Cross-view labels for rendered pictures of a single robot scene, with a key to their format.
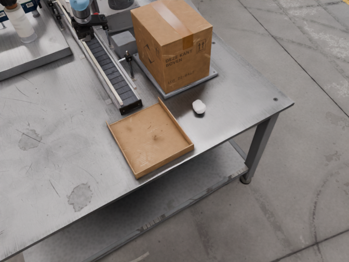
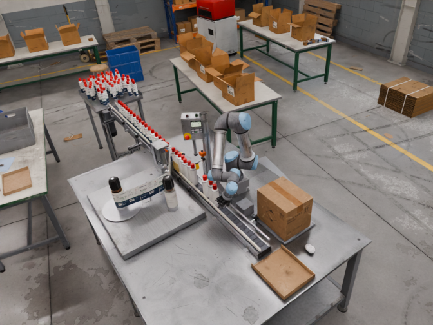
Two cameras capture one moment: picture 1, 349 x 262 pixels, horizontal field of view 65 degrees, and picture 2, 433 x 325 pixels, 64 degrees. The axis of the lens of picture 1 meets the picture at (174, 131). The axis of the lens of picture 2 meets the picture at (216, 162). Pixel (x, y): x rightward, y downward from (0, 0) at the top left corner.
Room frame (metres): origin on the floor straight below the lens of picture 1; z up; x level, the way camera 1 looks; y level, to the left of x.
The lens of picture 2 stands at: (-0.66, 0.58, 2.70)
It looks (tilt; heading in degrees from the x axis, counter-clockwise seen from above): 36 degrees down; 355
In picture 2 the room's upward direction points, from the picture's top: 5 degrees counter-clockwise
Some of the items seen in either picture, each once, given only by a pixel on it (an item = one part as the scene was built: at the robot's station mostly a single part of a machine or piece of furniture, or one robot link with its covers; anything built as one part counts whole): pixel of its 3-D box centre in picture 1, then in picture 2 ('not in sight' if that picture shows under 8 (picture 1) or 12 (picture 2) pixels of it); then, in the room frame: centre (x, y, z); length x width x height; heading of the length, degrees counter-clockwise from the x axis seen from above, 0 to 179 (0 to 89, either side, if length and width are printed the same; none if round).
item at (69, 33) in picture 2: not in sight; (70, 33); (6.84, 2.61, 0.97); 0.48 x 0.47 x 0.37; 18
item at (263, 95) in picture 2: not in sight; (219, 99); (4.15, 0.03, 0.39); 2.20 x 0.80 x 0.78; 16
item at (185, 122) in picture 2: not in sight; (193, 126); (1.69, 0.52, 1.38); 0.17 x 0.10 x 0.19; 81
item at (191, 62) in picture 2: not in sight; (196, 56); (4.55, 0.27, 0.97); 0.44 x 0.38 x 0.37; 111
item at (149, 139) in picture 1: (148, 134); (282, 270); (0.66, 0.11, 0.85); 0.30 x 0.26 x 0.04; 26
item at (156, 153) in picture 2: not in sight; (162, 156); (1.89, 0.82, 1.01); 0.14 x 0.13 x 0.26; 26
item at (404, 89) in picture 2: not in sight; (407, 96); (3.88, -2.89, 0.16); 0.65 x 0.54 x 0.32; 20
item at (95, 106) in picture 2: not in sight; (117, 122); (3.71, 1.51, 0.46); 0.73 x 0.62 x 0.93; 26
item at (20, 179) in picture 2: not in sight; (16, 180); (2.12, 2.22, 0.82); 0.34 x 0.24 x 0.03; 21
